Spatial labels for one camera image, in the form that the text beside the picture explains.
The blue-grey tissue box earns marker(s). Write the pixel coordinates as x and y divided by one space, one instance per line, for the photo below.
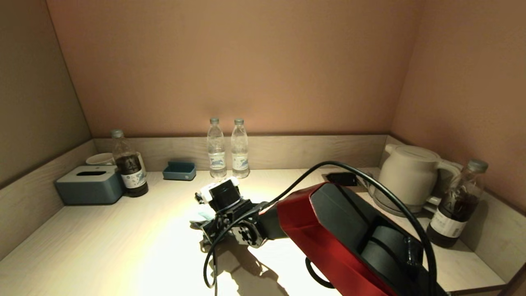
88 190

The clear water bottle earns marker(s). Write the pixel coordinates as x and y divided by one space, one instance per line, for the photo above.
240 156
216 156

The grey kettle base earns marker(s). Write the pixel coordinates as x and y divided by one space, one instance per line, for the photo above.
382 205

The black recessed power socket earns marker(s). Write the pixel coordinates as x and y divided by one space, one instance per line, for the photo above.
342 179

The light blue microfibre cloth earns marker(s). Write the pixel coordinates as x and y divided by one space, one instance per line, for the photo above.
203 214

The red and black right arm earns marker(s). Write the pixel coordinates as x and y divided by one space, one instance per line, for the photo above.
328 230

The dark tea bottle white label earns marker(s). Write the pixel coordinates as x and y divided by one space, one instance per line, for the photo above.
454 209
131 174

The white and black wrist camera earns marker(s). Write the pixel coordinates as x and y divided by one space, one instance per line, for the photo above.
224 193

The white electric kettle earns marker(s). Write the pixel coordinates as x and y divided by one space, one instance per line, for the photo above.
407 176

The white ceramic cup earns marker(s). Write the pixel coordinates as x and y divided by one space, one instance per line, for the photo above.
100 159

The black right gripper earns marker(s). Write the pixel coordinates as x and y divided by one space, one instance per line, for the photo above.
242 222

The small blue plastic tray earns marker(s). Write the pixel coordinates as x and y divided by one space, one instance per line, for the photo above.
179 174

